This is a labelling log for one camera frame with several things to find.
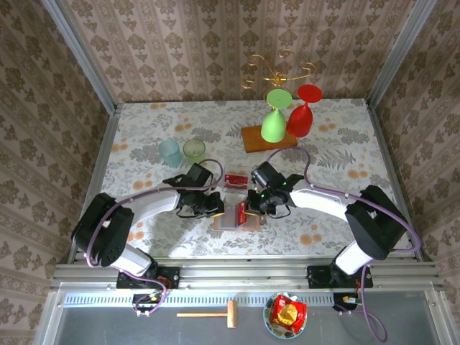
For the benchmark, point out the patterned ceramic bowl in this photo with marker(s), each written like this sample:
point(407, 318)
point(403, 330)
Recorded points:
point(284, 335)

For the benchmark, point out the green translucent cup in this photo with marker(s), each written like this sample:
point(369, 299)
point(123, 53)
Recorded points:
point(194, 151)

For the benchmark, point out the wooden rack base board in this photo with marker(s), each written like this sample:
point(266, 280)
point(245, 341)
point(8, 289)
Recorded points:
point(251, 140)

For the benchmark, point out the black power connector block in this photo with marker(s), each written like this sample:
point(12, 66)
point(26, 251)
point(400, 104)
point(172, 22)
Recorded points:
point(343, 301)
point(147, 300)

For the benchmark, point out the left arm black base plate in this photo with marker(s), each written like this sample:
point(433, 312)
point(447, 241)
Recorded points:
point(172, 275)

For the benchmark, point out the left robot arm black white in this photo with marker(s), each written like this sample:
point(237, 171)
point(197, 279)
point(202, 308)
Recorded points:
point(102, 230)

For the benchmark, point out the brown leather card holder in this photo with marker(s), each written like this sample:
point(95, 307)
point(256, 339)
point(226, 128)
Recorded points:
point(251, 224)

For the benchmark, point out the red plastic wine glass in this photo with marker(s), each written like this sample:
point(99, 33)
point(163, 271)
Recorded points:
point(300, 120)

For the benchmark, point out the green plastic wine glass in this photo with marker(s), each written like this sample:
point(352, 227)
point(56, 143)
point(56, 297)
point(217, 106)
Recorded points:
point(273, 127)

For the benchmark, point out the aluminium frame rail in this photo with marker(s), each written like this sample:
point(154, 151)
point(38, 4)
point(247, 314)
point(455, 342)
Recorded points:
point(244, 273)

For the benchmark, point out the red yellow snack bag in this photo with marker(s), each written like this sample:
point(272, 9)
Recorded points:
point(287, 312)

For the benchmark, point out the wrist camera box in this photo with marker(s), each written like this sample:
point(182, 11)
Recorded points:
point(199, 174)
point(266, 174)

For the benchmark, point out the blue translucent cup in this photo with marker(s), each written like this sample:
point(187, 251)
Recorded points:
point(169, 151)

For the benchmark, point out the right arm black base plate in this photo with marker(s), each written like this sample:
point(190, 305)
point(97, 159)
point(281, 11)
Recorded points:
point(316, 278)

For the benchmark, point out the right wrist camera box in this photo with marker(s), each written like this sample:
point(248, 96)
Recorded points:
point(266, 174)

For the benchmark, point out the wooden T-shaped mallet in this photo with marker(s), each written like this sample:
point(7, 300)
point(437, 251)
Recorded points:
point(232, 314)

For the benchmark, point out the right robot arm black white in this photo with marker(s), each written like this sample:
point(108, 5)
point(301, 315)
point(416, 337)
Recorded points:
point(373, 223)

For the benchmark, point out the grey metal shelf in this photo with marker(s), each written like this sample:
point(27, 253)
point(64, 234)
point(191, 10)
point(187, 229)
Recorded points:
point(108, 328)

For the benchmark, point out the aluminium frame post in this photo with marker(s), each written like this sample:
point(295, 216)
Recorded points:
point(399, 54)
point(82, 54)

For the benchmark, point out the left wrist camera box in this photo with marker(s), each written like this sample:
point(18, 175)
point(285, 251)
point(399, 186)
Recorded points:
point(199, 174)

